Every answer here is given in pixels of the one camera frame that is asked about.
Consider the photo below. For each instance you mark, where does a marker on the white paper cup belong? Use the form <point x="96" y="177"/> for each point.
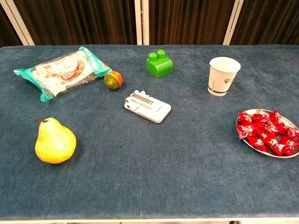
<point x="219" y="79"/>

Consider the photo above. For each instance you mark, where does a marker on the round metal plate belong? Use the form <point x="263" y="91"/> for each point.
<point x="259" y="111"/>

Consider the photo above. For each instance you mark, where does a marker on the white folding phone stand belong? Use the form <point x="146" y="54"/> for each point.
<point x="149" y="108"/>

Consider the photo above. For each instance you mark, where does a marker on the green toy building brick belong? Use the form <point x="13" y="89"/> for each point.
<point x="160" y="66"/>

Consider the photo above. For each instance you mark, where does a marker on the orange green small ball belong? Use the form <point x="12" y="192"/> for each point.
<point x="113" y="80"/>

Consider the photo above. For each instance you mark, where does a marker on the blue table cloth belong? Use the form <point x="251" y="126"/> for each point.
<point x="149" y="163"/>

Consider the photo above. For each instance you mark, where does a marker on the teal clear snack packet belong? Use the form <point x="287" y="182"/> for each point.
<point x="63" y="72"/>

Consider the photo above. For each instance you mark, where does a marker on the dark brown curtain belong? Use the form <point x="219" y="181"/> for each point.
<point x="77" y="21"/>
<point x="187" y="21"/>
<point x="8" y="30"/>
<point x="268" y="21"/>

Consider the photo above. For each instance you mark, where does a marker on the yellow pear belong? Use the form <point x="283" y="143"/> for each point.
<point x="54" y="144"/>

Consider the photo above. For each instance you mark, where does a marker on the white frame post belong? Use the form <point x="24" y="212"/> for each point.
<point x="138" y="23"/>
<point x="145" y="23"/>
<point x="232" y="23"/>
<point x="18" y="23"/>

